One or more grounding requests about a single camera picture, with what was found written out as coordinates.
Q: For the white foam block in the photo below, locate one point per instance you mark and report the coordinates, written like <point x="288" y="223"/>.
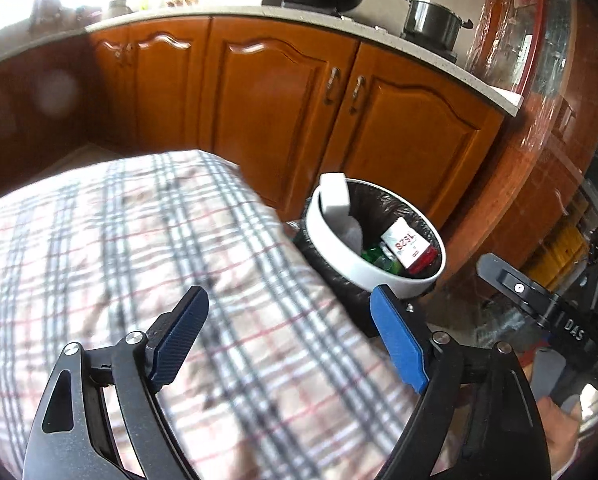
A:
<point x="335" y="192"/>

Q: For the white and red box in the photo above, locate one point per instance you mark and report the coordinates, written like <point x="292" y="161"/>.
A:
<point x="404" y="247"/>

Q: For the clear plastic bottle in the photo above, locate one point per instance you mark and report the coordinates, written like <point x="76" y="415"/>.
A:
<point x="499" y="320"/>

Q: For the wooden cabinet door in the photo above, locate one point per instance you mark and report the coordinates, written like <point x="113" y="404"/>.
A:
<point x="419" y="150"/>
<point x="274" y="110"/>
<point x="164" y="85"/>

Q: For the yellow plastic crate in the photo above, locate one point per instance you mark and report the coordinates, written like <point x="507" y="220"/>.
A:
<point x="559" y="252"/>

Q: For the person's right hand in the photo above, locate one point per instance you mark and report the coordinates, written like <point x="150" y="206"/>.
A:
<point x="554" y="430"/>

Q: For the plastic-wrapped wooden cabinet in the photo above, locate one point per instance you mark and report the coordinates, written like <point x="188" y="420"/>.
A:
<point x="529" y="160"/>

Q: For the yellow-green snack packet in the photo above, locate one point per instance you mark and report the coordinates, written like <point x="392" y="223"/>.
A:
<point x="379" y="259"/>

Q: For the wooden corner cabinet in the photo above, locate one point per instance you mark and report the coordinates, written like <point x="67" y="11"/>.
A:
<point x="29" y="125"/>

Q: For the steel cooking pot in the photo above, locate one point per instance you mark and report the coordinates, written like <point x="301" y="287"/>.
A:
<point x="431" y="20"/>

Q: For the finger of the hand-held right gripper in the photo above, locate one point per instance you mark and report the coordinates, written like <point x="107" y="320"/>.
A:
<point x="519" y="290"/>

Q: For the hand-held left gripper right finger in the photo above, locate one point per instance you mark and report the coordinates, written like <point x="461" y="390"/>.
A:
<point x="399" y="340"/>

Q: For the plaid tablecloth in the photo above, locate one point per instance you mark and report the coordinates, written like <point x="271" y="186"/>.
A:
<point x="129" y="240"/>

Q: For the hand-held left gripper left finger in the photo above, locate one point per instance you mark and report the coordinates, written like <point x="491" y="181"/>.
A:
<point x="179" y="340"/>

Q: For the white-rimmed trash bin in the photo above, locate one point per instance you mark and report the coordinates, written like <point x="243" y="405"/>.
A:
<point x="349" y="265"/>

